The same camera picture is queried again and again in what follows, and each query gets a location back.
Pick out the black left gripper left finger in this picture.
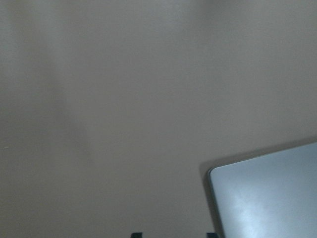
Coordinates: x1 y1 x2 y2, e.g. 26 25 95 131
131 233 142 238

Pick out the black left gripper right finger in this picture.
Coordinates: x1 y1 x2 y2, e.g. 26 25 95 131
206 233 219 238

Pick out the grey laptop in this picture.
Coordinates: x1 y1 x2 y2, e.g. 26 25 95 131
209 143 317 238

